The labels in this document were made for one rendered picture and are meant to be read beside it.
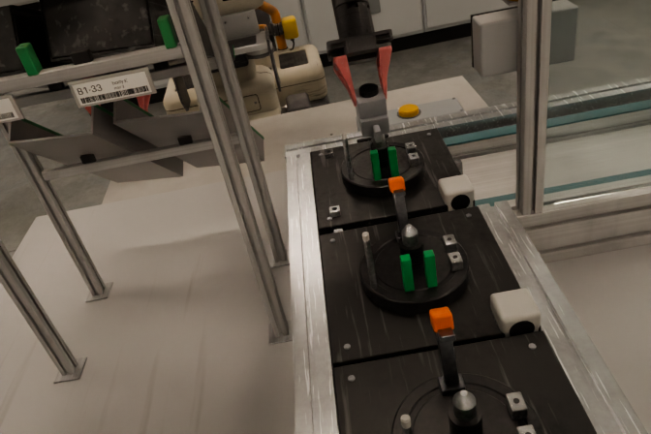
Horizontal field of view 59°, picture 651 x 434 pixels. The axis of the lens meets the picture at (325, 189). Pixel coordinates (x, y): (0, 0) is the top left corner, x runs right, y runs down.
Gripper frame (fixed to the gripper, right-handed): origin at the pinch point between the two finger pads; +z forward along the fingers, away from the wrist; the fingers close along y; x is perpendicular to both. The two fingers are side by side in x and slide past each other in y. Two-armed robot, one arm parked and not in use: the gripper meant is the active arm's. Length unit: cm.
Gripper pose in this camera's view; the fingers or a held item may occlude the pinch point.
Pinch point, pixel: (369, 98)
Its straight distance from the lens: 91.0
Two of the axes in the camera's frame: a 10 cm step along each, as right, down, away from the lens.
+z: 1.9, 9.8, -0.7
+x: 0.3, 0.6, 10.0
